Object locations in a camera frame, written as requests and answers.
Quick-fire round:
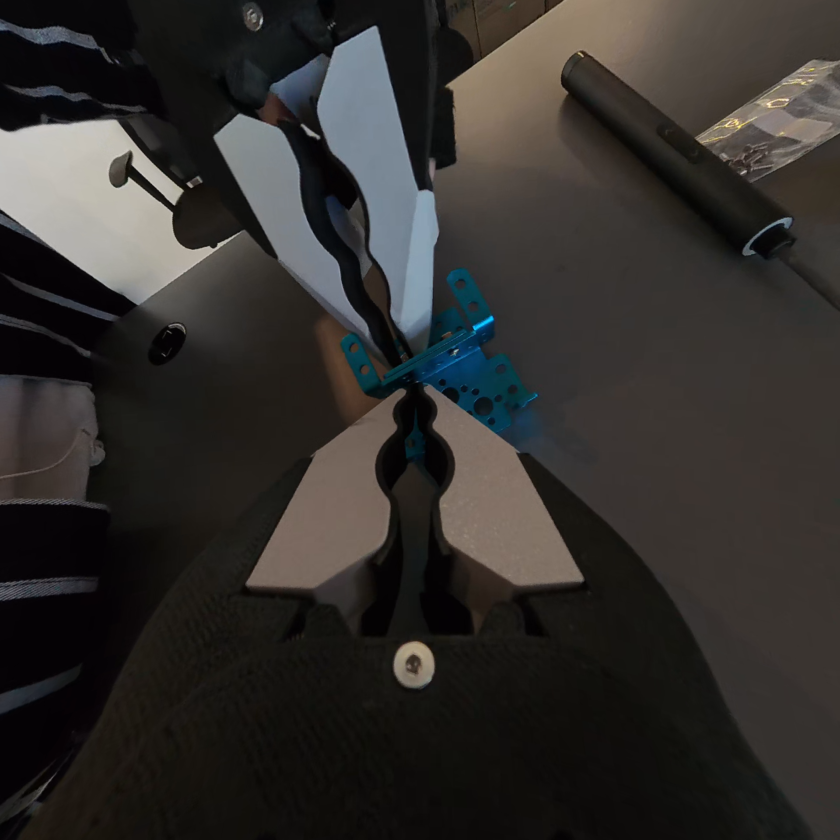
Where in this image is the dark desk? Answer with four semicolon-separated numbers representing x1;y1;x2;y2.
39;0;840;840

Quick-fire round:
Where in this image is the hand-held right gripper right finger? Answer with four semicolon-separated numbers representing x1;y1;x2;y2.
417;385;585;636

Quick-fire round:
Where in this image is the round black desk grommet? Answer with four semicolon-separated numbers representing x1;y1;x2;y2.
147;322;188;366

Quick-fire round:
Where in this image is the flat clear screw bag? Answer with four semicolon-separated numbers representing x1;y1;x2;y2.
696;58;840;183

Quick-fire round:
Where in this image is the blue metal bracket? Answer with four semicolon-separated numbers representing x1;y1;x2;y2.
340;268;539;466

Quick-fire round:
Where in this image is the black electric screwdriver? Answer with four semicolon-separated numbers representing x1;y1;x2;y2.
561;50;840;312

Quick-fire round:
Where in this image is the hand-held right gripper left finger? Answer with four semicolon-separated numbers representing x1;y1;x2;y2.
245;386;417;636

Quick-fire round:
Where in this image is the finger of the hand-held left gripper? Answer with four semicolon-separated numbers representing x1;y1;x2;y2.
212;120;413;367
317;25;441;345

